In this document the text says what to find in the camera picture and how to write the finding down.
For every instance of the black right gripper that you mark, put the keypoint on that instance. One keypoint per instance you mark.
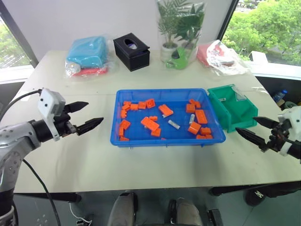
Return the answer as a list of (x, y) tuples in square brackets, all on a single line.
[(278, 139)]

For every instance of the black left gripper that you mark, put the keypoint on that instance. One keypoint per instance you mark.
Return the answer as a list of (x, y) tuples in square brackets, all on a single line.
[(64, 124)]

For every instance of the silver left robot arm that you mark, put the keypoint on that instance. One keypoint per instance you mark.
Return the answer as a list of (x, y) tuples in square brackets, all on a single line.
[(16, 139)]

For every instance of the black tissue box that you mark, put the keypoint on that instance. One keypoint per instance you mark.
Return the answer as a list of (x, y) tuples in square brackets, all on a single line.
[(134, 53)]

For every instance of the green plastic bin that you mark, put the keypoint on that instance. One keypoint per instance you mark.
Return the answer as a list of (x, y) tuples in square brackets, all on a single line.
[(225, 117)]

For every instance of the plastic water bottle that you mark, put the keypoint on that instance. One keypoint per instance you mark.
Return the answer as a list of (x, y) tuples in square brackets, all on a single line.
[(279, 95)]

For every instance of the small orange block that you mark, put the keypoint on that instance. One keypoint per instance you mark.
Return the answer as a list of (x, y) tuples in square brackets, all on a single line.
[(134, 107), (124, 138), (121, 132), (203, 136), (153, 118), (125, 124), (195, 103), (124, 113), (156, 132), (125, 107), (190, 108), (127, 103), (142, 105), (150, 103), (206, 131)]

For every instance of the red cloth in plastic bag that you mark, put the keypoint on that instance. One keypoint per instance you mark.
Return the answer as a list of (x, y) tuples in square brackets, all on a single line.
[(91, 71)]

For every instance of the large orange block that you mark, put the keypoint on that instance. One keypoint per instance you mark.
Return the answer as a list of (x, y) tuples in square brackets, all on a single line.
[(201, 116), (149, 123), (194, 128), (165, 110)]

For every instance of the blue plastic tray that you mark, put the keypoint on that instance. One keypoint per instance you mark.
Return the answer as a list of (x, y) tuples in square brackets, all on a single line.
[(138, 141)]

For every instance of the blue cloth in plastic bag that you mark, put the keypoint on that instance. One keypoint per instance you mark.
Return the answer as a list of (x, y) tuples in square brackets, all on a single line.
[(88, 50)]

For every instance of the black caster wheel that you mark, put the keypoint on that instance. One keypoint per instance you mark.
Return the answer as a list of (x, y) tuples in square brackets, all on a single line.
[(255, 197)]

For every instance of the red white plastic bag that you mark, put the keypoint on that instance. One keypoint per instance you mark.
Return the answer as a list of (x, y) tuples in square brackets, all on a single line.
[(218, 55)]

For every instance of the grey rounded shape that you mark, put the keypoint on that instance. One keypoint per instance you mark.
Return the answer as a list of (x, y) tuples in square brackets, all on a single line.
[(122, 209), (187, 212)]

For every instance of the white plant pot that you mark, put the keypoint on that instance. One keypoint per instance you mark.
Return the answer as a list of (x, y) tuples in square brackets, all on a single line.
[(167, 53)]

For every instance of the green plastic object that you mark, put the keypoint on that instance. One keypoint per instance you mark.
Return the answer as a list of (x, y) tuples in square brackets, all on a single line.
[(179, 60)]

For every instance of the green plant in plastic wrap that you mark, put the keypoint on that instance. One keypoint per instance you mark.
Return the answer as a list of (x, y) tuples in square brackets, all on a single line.
[(183, 21)]

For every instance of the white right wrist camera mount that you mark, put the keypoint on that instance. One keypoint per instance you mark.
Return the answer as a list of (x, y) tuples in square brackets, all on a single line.
[(291, 117)]

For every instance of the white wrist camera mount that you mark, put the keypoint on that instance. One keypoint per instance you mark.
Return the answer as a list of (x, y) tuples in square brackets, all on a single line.
[(291, 117), (50, 103)]

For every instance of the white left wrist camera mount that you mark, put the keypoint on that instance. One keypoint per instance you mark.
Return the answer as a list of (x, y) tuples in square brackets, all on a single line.
[(50, 103)]

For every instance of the black table frame bar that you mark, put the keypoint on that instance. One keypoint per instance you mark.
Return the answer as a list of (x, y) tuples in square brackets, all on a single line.
[(258, 188)]

